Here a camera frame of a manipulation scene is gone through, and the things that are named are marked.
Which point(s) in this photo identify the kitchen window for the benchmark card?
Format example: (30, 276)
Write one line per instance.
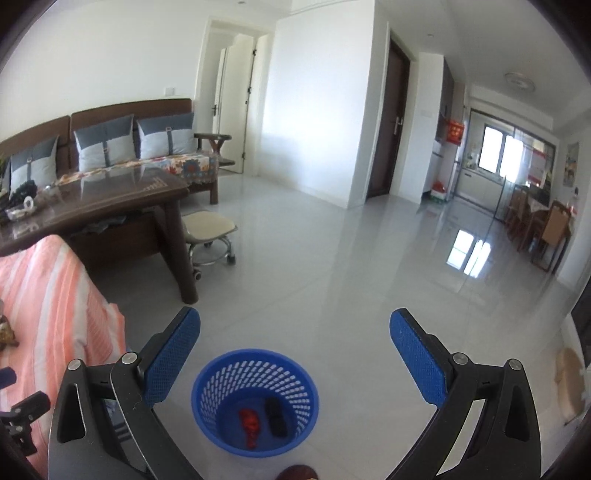
(501, 150)

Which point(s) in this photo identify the person's shoe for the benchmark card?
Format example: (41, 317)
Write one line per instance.
(299, 473)

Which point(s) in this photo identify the white refrigerator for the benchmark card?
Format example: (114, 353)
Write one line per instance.
(442, 166)

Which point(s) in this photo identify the wooden dining chair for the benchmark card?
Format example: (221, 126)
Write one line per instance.
(556, 226)

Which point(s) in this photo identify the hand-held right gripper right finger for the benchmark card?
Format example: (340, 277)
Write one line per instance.
(415, 355)

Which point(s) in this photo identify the blue plastic mesh basket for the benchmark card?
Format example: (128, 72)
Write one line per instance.
(217, 415)

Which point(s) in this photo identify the wall picture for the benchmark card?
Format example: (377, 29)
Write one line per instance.
(571, 164)

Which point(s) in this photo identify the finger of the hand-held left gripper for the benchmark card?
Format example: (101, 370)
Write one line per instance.
(7, 378)
(30, 408)

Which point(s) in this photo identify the red wrapper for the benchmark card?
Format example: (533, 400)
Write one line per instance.
(250, 422)

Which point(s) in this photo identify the orange striped cloth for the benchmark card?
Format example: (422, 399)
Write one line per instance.
(46, 295)

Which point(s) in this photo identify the grey and white cushion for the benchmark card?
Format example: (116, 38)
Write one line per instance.
(32, 164)
(166, 136)
(104, 145)

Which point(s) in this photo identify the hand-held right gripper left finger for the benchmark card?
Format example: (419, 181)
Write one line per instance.
(171, 355)

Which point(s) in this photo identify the beige round object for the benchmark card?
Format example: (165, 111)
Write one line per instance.
(570, 383)

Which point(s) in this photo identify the white tape roll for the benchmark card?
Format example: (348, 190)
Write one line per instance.
(28, 201)

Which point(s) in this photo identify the dark brown door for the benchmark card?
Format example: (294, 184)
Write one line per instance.
(388, 120)

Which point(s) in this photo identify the beige rolling stool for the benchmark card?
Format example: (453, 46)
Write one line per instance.
(207, 228)

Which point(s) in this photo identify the red paper poster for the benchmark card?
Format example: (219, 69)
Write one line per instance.
(453, 132)

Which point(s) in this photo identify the wooden dining table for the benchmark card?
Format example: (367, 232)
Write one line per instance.
(538, 205)

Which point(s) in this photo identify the red and green bag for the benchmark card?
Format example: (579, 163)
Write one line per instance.
(438, 191)

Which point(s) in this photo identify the white open door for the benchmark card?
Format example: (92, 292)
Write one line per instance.
(240, 101)

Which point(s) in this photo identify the black cloth bundle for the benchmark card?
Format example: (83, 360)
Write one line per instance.
(24, 190)

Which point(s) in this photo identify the brown crumpled wrapper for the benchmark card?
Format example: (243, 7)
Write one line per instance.
(7, 330)

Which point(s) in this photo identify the dark wooden coffee table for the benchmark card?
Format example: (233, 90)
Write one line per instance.
(115, 198)

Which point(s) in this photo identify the round ceiling light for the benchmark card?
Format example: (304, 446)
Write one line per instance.
(520, 81)

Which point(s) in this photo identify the black wrapper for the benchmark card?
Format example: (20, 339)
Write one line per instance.
(275, 417)

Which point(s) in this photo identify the brown wooden sofa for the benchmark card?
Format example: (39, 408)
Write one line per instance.
(92, 115)

